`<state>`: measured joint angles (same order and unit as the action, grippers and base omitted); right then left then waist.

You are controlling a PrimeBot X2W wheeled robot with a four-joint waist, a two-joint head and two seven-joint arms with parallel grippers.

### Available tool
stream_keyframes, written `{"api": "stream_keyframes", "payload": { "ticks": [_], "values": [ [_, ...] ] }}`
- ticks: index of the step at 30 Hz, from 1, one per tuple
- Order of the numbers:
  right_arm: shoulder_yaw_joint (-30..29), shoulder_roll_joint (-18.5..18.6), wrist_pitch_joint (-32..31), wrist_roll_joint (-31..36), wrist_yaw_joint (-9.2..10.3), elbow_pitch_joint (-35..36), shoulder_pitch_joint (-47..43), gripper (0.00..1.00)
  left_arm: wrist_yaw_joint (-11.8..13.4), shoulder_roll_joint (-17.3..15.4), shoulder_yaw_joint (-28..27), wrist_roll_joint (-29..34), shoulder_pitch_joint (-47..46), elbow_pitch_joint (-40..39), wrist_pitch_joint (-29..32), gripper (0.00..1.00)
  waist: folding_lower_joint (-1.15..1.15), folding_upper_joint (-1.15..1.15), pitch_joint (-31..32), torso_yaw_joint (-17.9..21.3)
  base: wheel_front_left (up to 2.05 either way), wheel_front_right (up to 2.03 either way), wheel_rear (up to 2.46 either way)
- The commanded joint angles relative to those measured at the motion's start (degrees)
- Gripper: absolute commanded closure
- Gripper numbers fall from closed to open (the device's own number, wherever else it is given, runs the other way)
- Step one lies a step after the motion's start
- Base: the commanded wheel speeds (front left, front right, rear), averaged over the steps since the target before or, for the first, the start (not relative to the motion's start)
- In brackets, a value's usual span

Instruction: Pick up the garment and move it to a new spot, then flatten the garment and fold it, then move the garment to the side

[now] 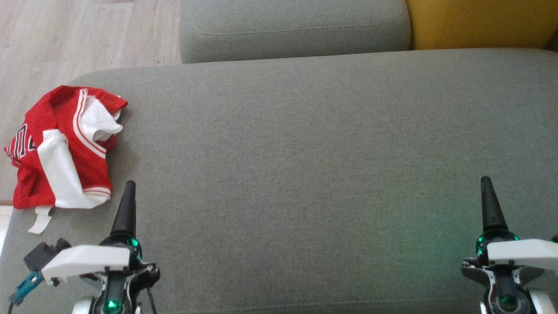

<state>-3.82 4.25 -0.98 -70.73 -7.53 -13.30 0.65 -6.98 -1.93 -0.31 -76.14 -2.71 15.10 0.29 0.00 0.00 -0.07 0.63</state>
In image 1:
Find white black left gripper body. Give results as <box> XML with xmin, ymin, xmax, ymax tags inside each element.
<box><xmin>41</xmin><ymin>235</ymin><xmax>160</xmax><ymax>301</ymax></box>

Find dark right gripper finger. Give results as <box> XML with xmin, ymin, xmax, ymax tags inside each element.
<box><xmin>480</xmin><ymin>176</ymin><xmax>509</xmax><ymax>236</ymax></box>

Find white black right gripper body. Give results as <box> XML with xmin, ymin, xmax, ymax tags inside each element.
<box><xmin>461</xmin><ymin>230</ymin><xmax>558</xmax><ymax>285</ymax></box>

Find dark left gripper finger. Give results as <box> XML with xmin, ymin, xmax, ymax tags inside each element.
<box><xmin>110</xmin><ymin>181</ymin><xmax>137</xmax><ymax>239</ymax></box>

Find red shorts with white trim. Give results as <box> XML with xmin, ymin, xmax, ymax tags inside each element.
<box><xmin>12</xmin><ymin>129</ymin><xmax>113</xmax><ymax>235</ymax></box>

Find red Bulls basketball jersey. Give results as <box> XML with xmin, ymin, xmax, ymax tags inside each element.
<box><xmin>3</xmin><ymin>85</ymin><xmax>128</xmax><ymax>175</ymax></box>

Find large grey fabric ottoman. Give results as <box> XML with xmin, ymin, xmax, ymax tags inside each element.
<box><xmin>0</xmin><ymin>48</ymin><xmax>558</xmax><ymax>314</ymax></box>

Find yellow sofa backrest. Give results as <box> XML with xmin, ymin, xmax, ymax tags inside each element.
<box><xmin>405</xmin><ymin>0</ymin><xmax>558</xmax><ymax>51</ymax></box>

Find grey sofa seat cushion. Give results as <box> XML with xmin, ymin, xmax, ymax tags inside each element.
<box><xmin>180</xmin><ymin>0</ymin><xmax>412</xmax><ymax>65</ymax></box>

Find black cable with teal connector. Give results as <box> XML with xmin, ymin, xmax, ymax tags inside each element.
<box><xmin>8</xmin><ymin>270</ymin><xmax>44</xmax><ymax>314</ymax></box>

